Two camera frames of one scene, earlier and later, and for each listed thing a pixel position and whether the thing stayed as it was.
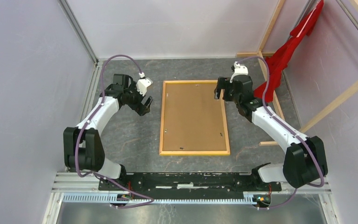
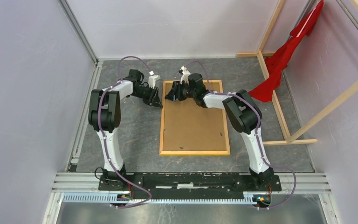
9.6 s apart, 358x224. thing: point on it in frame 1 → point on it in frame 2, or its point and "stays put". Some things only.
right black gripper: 223,83 → 175,91
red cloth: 278,60 stays put
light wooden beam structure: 262,56 stays put
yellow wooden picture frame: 193,153 stays put
